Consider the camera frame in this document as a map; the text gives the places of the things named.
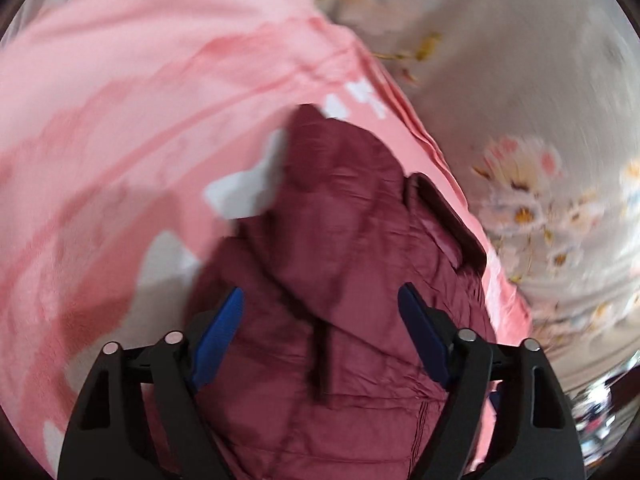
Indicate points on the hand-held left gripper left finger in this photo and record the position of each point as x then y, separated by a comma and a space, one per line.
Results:
220, 332

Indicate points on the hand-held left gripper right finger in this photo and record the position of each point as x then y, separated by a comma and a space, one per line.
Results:
422, 332

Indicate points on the maroon puffer jacket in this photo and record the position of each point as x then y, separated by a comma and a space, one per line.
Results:
340, 210

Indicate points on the pink printed blanket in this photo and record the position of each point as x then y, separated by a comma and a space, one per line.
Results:
125, 110

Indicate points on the floral bed sheet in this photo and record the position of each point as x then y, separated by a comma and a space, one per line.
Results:
500, 60

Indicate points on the white satin cloth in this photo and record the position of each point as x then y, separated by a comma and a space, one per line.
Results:
35, 10

